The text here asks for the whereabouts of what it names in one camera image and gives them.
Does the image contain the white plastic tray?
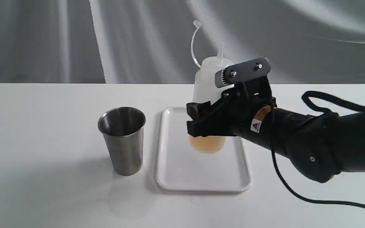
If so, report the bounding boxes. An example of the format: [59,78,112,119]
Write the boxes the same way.
[155,107,252,194]

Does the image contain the clear squeeze bottle with oil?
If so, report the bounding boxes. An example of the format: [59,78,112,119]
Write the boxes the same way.
[189,20,233,154]

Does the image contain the black cable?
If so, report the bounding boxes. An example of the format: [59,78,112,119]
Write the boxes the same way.
[270,91,365,214]

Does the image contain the stainless steel cup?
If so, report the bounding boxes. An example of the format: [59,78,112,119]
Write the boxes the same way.
[98,107,146,176]

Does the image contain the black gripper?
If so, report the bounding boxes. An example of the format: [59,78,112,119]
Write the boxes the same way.
[186,76,276,137]

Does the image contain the grey fabric backdrop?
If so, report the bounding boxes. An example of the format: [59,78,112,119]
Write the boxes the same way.
[0,0,365,84]

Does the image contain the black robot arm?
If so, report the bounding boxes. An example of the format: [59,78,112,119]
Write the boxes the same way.
[186,76,365,183]

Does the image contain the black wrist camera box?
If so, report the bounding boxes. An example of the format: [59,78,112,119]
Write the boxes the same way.
[214,57,271,88]

